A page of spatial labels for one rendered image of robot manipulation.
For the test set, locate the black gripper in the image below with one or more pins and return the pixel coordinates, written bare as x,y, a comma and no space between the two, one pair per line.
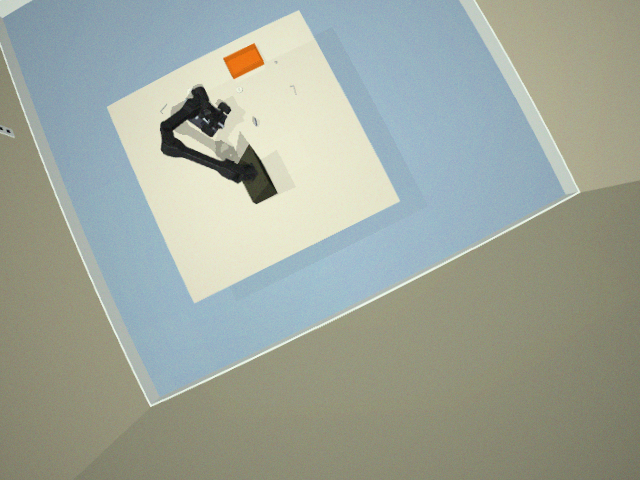
218,117

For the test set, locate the orange shallow rectangular tray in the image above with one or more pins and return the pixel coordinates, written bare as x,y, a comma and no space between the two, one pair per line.
244,60

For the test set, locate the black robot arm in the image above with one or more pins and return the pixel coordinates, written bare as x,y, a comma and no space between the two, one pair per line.
171,146

